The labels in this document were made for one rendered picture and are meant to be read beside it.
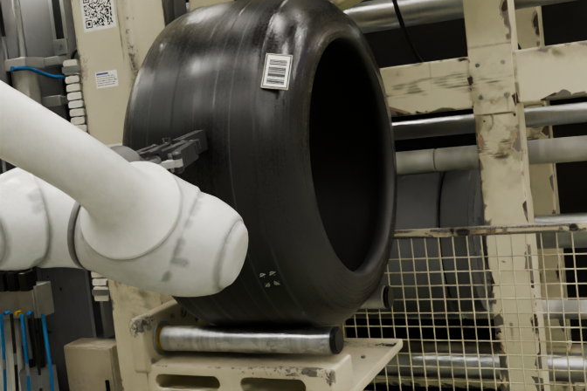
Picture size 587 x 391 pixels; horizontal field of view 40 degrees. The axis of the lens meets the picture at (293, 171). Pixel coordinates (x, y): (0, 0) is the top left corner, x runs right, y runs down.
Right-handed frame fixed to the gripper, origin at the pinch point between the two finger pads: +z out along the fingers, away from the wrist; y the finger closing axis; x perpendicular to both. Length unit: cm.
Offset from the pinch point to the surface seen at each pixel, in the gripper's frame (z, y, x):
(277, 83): 9.1, -11.1, -6.3
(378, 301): 40, -10, 41
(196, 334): 12.4, 14.1, 35.6
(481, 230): 61, -27, 34
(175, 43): 15.0, 8.4, -14.4
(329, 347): 12.0, -10.8, 37.4
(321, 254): 10.9, -12.6, 21.1
